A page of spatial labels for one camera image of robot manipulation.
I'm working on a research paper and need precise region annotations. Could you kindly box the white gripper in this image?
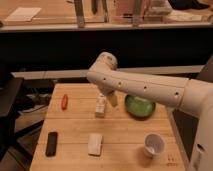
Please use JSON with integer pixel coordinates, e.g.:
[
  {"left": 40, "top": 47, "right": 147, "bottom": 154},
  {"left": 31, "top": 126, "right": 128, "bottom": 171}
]
[{"left": 98, "top": 85, "right": 118, "bottom": 107}]

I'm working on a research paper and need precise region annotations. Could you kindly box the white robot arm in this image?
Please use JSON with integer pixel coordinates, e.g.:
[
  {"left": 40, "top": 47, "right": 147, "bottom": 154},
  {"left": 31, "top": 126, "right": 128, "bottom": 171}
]
[{"left": 87, "top": 52, "right": 213, "bottom": 171}]

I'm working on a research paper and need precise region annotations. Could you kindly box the white sponge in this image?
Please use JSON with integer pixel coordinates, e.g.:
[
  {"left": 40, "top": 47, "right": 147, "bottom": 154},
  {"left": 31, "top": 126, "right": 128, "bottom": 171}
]
[{"left": 88, "top": 133, "right": 103, "bottom": 156}]

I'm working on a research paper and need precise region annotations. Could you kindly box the white bottle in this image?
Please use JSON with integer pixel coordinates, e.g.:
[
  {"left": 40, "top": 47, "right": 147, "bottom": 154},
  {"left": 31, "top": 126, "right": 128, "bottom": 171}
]
[{"left": 95, "top": 94, "right": 107, "bottom": 117}]

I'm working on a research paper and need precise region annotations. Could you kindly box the green bowl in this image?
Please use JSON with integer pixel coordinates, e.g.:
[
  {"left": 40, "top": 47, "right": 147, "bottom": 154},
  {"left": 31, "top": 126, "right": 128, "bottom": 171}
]
[{"left": 124, "top": 95, "right": 156, "bottom": 118}]

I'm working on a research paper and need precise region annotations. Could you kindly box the white paper cup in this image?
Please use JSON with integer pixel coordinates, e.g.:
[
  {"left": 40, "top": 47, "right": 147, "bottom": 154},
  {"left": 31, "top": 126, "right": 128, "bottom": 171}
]
[{"left": 144, "top": 133, "right": 165, "bottom": 158}]

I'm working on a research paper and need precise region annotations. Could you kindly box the black rectangular device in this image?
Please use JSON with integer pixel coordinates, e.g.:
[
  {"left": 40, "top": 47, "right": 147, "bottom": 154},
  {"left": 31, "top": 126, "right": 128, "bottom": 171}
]
[{"left": 45, "top": 132, "right": 58, "bottom": 157}]

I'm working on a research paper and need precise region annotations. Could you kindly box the white paper sheet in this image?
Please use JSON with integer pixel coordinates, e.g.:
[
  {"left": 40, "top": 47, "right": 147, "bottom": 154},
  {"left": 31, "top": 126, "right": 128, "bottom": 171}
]
[{"left": 6, "top": 7, "right": 41, "bottom": 22}]

